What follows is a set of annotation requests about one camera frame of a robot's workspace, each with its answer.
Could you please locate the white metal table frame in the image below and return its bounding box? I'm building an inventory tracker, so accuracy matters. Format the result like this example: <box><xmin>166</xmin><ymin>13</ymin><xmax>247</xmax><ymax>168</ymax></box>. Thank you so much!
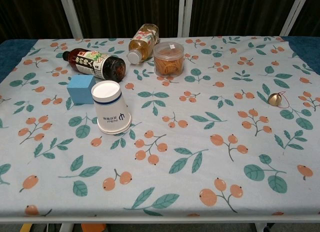
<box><xmin>0</xmin><ymin>215</ymin><xmax>320</xmax><ymax>232</ymax></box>

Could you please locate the dark curtain panel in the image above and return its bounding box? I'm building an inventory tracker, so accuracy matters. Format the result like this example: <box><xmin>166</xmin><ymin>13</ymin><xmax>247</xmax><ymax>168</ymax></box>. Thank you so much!
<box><xmin>70</xmin><ymin>0</ymin><xmax>182</xmax><ymax>39</ymax></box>
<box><xmin>287</xmin><ymin>0</ymin><xmax>320</xmax><ymax>38</ymax></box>
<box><xmin>188</xmin><ymin>0</ymin><xmax>300</xmax><ymax>38</ymax></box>
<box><xmin>0</xmin><ymin>0</ymin><xmax>76</xmax><ymax>42</ymax></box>

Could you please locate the dark sauce bottle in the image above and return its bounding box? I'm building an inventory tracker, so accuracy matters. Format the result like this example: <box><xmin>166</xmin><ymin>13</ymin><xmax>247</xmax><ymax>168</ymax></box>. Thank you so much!
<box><xmin>62</xmin><ymin>48</ymin><xmax>127</xmax><ymax>82</ymax></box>

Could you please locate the clear jar of rubber bands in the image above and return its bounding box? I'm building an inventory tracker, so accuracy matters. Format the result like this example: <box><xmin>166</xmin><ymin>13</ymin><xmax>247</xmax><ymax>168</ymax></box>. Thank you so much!
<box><xmin>153</xmin><ymin>41</ymin><xmax>185</xmax><ymax>77</ymax></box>

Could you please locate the small brass bell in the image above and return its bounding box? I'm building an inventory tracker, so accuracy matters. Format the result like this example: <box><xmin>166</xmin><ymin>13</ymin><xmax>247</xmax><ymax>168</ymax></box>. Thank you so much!
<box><xmin>267</xmin><ymin>91</ymin><xmax>291</xmax><ymax>109</ymax></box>

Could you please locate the floral fruit print tablecloth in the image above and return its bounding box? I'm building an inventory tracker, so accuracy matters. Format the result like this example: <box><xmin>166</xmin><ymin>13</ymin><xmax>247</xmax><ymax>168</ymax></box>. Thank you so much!
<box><xmin>0</xmin><ymin>36</ymin><xmax>320</xmax><ymax>217</ymax></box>

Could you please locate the blue foam cube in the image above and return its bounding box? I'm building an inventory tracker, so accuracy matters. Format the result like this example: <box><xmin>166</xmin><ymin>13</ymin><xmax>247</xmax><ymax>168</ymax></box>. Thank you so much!
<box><xmin>66</xmin><ymin>75</ymin><xmax>97</xmax><ymax>105</ymax></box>

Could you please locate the white paper cup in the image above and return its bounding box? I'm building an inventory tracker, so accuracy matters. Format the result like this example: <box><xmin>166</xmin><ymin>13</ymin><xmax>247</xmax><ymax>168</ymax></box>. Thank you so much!
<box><xmin>91</xmin><ymin>80</ymin><xmax>133</xmax><ymax>136</ymax></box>

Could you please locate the orange object under table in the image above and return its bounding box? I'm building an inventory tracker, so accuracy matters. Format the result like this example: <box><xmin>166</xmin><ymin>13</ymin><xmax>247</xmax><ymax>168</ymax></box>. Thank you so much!
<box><xmin>80</xmin><ymin>223</ymin><xmax>107</xmax><ymax>232</ymax></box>

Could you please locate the white partition post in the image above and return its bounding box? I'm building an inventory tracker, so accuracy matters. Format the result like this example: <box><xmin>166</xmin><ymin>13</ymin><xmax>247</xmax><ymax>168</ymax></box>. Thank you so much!
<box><xmin>57</xmin><ymin>0</ymin><xmax>84</xmax><ymax>39</ymax></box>
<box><xmin>178</xmin><ymin>0</ymin><xmax>194</xmax><ymax>38</ymax></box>
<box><xmin>279</xmin><ymin>0</ymin><xmax>308</xmax><ymax>38</ymax></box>

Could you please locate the amber tea bottle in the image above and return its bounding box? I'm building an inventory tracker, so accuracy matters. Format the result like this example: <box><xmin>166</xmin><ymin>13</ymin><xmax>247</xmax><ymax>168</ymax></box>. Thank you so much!
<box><xmin>126</xmin><ymin>23</ymin><xmax>160</xmax><ymax>65</ymax></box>

